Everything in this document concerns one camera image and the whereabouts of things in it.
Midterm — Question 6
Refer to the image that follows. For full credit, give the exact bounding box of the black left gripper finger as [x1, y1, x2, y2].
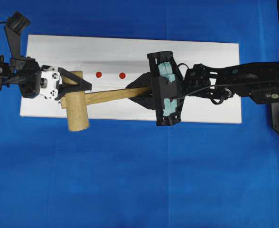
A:
[56, 83, 85, 101]
[58, 67, 92, 92]

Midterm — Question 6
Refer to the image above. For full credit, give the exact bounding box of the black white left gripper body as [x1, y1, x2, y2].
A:
[10, 57, 60, 100]

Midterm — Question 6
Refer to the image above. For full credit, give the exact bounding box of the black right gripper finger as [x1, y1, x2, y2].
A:
[126, 72, 151, 89]
[129, 94, 156, 110]

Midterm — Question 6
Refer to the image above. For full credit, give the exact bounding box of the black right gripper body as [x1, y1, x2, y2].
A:
[147, 51, 184, 126]

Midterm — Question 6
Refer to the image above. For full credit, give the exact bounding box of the wooden mallet hammer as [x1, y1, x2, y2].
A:
[60, 70, 154, 133]

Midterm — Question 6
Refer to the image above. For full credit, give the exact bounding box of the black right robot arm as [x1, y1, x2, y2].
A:
[126, 51, 279, 126]

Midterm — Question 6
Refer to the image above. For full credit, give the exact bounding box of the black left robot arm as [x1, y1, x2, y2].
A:
[0, 56, 92, 101]

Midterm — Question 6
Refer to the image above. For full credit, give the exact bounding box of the red dot mark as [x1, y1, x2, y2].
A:
[95, 72, 102, 78]
[119, 72, 126, 79]

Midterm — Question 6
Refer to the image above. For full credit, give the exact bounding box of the red dot mark middle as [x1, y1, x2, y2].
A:
[119, 72, 126, 79]

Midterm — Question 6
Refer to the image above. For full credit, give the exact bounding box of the white rectangular board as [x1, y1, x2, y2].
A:
[20, 35, 242, 124]

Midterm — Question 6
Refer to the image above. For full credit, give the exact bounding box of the blue table cloth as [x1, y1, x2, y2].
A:
[0, 0, 279, 228]

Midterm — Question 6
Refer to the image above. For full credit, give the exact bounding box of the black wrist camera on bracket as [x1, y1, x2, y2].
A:
[4, 11, 31, 58]

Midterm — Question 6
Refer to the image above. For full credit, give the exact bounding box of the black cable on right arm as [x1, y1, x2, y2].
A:
[169, 62, 279, 100]

